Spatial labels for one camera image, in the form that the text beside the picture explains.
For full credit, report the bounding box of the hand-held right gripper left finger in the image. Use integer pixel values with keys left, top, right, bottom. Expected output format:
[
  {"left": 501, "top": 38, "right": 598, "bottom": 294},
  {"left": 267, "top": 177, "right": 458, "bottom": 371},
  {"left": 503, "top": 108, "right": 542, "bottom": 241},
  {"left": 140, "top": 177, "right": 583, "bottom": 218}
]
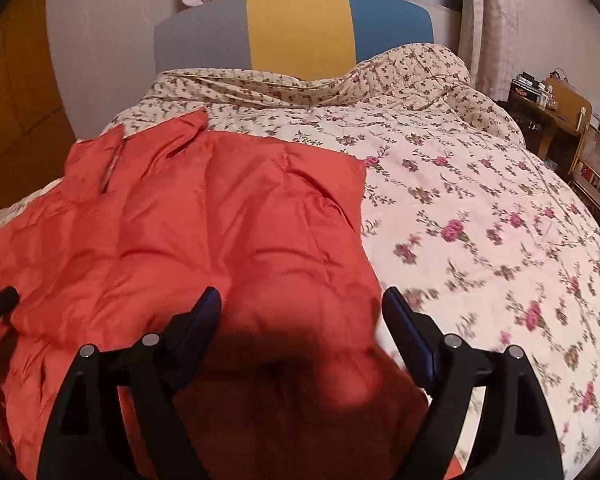
[{"left": 36, "top": 286, "right": 223, "bottom": 480}]

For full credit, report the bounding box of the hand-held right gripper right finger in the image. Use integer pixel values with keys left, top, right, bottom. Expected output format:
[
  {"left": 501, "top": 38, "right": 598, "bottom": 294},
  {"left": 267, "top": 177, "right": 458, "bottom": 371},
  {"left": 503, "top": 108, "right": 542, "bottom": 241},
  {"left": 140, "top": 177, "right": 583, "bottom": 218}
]
[{"left": 382, "top": 286, "right": 566, "bottom": 480}]

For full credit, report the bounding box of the orange down jacket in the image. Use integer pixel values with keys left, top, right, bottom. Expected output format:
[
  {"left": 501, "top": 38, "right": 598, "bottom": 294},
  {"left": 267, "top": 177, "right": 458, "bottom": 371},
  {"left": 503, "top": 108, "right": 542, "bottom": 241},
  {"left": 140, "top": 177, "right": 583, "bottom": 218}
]
[{"left": 0, "top": 109, "right": 431, "bottom": 480}]

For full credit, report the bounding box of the floral quilt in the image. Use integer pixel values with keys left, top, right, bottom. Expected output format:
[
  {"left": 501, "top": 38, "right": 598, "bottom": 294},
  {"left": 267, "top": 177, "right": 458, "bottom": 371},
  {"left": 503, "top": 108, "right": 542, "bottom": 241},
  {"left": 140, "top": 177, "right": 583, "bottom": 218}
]
[{"left": 0, "top": 44, "right": 600, "bottom": 480}]

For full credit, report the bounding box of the yellow wardrobe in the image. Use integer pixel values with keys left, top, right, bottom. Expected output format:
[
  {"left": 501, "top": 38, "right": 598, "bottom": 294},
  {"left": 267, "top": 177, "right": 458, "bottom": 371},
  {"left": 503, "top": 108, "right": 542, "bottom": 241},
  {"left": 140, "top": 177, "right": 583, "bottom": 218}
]
[{"left": 0, "top": 0, "right": 76, "bottom": 226}]

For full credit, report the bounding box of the wooden shelf rack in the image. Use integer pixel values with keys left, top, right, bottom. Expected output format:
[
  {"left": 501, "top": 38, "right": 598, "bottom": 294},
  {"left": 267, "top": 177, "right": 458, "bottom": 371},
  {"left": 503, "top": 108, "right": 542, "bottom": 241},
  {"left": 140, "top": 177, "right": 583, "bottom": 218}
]
[{"left": 570, "top": 122, "right": 600, "bottom": 231}]

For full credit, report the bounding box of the wooden bedside table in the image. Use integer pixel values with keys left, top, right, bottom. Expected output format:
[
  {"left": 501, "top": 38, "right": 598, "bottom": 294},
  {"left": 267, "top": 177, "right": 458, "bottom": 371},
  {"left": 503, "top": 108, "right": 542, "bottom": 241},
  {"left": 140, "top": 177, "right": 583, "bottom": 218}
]
[{"left": 542, "top": 77, "right": 593, "bottom": 161}]

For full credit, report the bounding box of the grey yellow blue headboard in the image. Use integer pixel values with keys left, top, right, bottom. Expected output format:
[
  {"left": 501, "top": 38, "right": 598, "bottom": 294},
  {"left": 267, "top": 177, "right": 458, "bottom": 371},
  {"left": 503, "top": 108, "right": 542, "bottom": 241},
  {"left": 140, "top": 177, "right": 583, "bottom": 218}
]
[{"left": 153, "top": 0, "right": 435, "bottom": 83}]

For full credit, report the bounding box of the long patterned curtain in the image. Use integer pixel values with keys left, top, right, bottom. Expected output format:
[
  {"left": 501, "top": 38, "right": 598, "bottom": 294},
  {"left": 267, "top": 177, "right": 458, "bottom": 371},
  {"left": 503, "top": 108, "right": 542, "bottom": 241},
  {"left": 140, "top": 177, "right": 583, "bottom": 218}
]
[{"left": 462, "top": 0, "right": 523, "bottom": 103}]

